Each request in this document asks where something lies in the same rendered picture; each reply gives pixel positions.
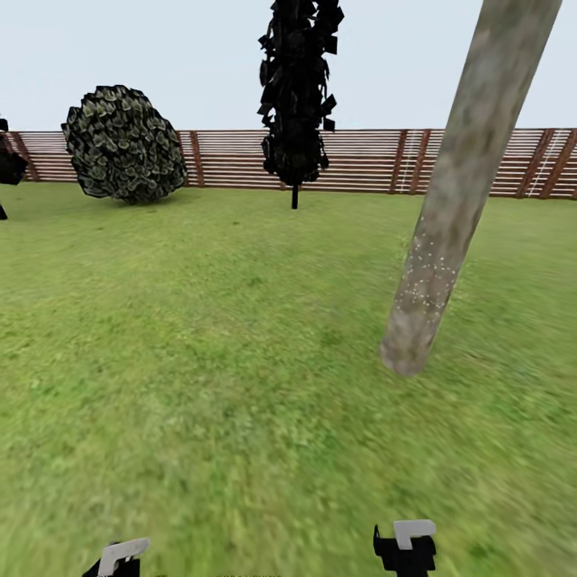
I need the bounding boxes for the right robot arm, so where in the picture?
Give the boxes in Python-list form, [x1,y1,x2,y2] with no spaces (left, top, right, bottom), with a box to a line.
[373,519,436,577]

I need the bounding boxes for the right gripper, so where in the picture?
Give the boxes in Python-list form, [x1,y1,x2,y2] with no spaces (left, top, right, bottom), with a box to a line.
[373,525,436,577]

